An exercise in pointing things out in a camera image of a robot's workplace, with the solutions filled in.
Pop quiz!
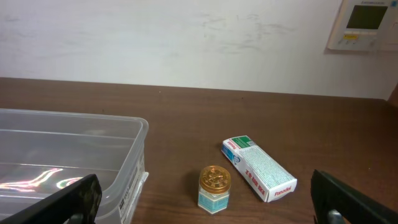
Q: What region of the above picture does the white Panadol medicine box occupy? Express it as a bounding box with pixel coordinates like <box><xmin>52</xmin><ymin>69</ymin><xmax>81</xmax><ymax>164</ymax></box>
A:
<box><xmin>221</xmin><ymin>136</ymin><xmax>297</xmax><ymax>202</ymax></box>

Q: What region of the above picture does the gold lid balm jar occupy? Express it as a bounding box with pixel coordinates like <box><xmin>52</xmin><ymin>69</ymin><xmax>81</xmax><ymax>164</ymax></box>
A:
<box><xmin>198</xmin><ymin>166</ymin><xmax>231</xmax><ymax>214</ymax></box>

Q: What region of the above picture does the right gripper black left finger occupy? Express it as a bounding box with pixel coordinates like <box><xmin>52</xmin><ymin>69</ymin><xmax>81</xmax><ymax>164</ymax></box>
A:
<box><xmin>1</xmin><ymin>174</ymin><xmax>102</xmax><ymax>224</ymax></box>

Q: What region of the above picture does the clear plastic container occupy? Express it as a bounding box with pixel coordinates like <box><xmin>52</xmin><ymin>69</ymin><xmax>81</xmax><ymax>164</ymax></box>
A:
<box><xmin>1</xmin><ymin>109</ymin><xmax>149</xmax><ymax>224</ymax></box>

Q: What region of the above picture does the white wall control panel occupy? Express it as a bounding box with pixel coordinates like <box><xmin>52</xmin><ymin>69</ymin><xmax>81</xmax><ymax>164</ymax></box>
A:
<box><xmin>326</xmin><ymin>0</ymin><xmax>397</xmax><ymax>52</ymax></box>

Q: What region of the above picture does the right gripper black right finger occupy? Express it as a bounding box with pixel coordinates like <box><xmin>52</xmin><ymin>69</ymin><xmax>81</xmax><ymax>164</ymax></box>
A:
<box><xmin>310</xmin><ymin>170</ymin><xmax>397</xmax><ymax>224</ymax></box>

